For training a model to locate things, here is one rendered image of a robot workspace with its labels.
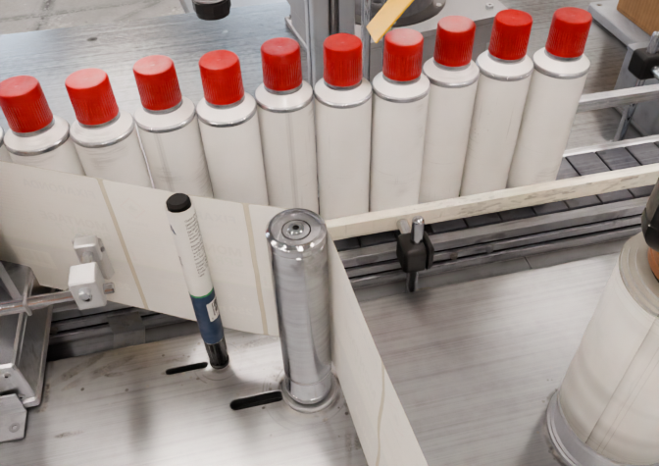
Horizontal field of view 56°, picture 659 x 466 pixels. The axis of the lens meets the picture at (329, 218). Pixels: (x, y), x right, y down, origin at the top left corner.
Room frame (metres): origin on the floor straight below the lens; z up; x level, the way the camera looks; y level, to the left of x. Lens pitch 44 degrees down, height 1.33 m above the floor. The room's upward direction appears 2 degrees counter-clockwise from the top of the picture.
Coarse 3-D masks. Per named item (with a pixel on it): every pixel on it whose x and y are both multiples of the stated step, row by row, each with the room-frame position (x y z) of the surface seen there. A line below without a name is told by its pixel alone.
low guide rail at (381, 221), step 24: (648, 168) 0.50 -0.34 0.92; (504, 192) 0.46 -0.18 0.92; (528, 192) 0.46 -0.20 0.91; (552, 192) 0.47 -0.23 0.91; (576, 192) 0.47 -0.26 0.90; (600, 192) 0.48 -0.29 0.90; (360, 216) 0.44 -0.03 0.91; (384, 216) 0.44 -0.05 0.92; (408, 216) 0.44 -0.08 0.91; (432, 216) 0.44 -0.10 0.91; (456, 216) 0.45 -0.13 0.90
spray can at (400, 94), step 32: (416, 32) 0.48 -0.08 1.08; (384, 64) 0.47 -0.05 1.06; (416, 64) 0.46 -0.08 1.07; (384, 96) 0.45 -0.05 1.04; (416, 96) 0.45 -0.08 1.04; (384, 128) 0.45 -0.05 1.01; (416, 128) 0.45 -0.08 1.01; (384, 160) 0.45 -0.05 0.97; (416, 160) 0.46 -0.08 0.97; (384, 192) 0.45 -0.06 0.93; (416, 192) 0.46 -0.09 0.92
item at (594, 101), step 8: (632, 88) 0.58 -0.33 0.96; (640, 88) 0.58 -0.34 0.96; (648, 88) 0.57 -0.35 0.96; (656, 88) 0.57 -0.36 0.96; (584, 96) 0.56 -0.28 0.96; (592, 96) 0.56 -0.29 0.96; (600, 96) 0.56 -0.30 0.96; (608, 96) 0.56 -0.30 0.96; (616, 96) 0.56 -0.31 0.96; (624, 96) 0.56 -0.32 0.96; (632, 96) 0.57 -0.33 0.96; (640, 96) 0.57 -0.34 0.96; (648, 96) 0.57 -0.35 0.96; (656, 96) 0.57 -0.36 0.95; (584, 104) 0.55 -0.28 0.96; (592, 104) 0.56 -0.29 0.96; (600, 104) 0.56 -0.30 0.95; (608, 104) 0.56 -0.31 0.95; (616, 104) 0.56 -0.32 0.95; (624, 104) 0.56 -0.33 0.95; (576, 112) 0.55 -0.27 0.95
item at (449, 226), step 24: (648, 144) 0.58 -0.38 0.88; (576, 168) 0.54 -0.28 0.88; (600, 168) 0.54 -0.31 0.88; (624, 168) 0.54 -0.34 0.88; (624, 192) 0.50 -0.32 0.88; (648, 192) 0.50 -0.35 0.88; (480, 216) 0.47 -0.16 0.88; (504, 216) 0.47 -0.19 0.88; (528, 216) 0.47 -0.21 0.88; (336, 240) 0.44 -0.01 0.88; (360, 240) 0.44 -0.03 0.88; (384, 240) 0.44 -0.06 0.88
